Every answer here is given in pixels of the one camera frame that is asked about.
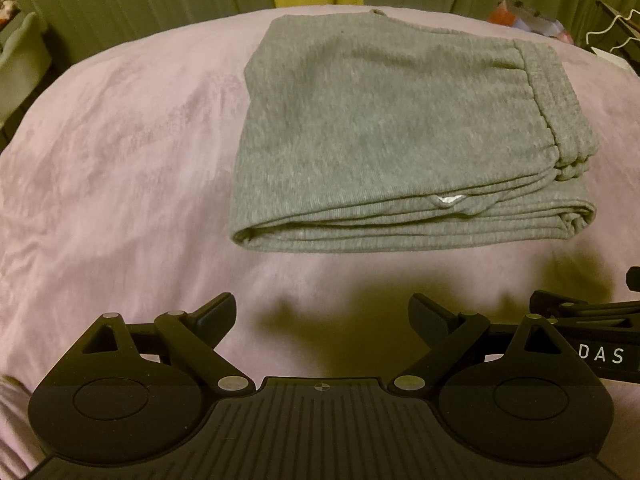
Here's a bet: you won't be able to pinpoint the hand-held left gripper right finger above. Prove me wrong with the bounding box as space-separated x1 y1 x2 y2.
392 292 597 394

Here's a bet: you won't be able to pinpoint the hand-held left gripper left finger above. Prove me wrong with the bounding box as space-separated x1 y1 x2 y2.
50 291 256 395

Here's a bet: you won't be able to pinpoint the grey pants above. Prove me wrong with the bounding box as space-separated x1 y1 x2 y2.
230 9 599 256

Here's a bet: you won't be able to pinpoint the pink fleece blanket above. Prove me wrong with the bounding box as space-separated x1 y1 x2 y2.
0 2 640 480

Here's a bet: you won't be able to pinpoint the red colourful bag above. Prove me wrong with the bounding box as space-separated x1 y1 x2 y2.
487 0 577 45

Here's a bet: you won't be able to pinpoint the white wire hanger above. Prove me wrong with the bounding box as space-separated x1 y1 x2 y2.
585 9 640 57

